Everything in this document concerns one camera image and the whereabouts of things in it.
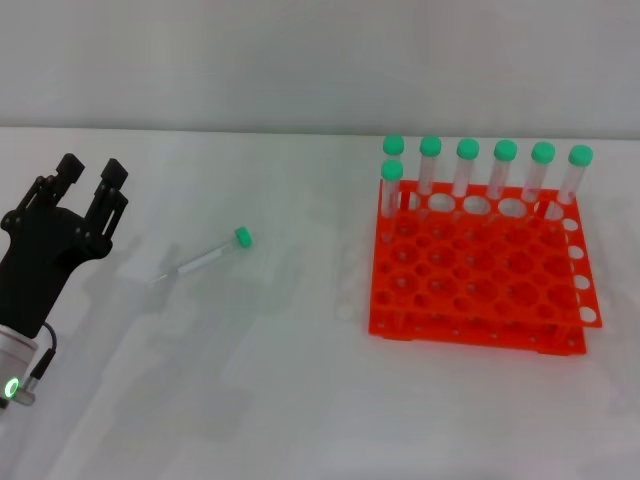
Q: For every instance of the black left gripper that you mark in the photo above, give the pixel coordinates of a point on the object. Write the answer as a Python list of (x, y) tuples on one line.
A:
[(30, 260)]

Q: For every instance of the green-capped clear test tube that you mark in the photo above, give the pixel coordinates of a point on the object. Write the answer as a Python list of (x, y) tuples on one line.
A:
[(392, 170), (468, 148), (393, 145), (205, 259), (430, 146), (543, 152), (505, 150), (580, 155)]

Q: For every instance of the orange test tube rack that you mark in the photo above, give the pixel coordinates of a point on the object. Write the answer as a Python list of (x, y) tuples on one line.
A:
[(480, 305)]

